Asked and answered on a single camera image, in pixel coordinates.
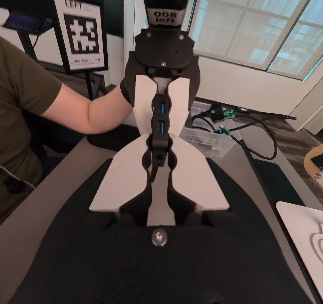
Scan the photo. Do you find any large paned window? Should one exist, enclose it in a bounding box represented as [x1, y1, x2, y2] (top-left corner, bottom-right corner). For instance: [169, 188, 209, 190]
[189, 0, 323, 80]

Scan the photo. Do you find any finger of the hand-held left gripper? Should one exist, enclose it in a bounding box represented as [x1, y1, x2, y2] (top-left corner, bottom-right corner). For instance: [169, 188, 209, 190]
[133, 75, 158, 136]
[167, 76, 191, 137]

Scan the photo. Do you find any person's left forearm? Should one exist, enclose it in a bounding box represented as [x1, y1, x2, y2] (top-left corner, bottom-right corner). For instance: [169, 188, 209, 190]
[38, 83, 134, 135]

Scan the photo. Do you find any clear plastic bin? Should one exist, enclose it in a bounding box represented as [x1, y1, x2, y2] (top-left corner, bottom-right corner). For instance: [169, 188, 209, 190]
[181, 101, 238, 159]

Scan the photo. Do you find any person's olive shirt torso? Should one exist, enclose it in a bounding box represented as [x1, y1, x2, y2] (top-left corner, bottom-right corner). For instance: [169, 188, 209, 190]
[0, 35, 63, 225]

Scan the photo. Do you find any framed marker sign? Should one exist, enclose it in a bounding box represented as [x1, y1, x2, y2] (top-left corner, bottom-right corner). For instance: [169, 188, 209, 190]
[47, 0, 109, 100]

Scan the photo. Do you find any white stand base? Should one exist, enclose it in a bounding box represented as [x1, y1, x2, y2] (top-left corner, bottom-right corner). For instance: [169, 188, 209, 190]
[276, 201, 323, 304]

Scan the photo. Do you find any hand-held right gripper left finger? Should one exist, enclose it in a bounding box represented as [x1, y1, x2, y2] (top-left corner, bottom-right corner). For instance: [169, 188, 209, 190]
[88, 133, 154, 226]

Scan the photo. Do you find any black mesh wrist rest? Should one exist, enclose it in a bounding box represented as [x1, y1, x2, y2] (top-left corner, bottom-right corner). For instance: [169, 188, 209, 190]
[87, 124, 142, 151]

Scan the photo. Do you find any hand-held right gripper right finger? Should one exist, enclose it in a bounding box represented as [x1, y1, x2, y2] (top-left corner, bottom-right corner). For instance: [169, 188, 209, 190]
[167, 133, 230, 226]

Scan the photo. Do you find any dark desk mat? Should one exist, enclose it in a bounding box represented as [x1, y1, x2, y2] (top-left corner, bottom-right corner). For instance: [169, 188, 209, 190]
[252, 158, 287, 192]

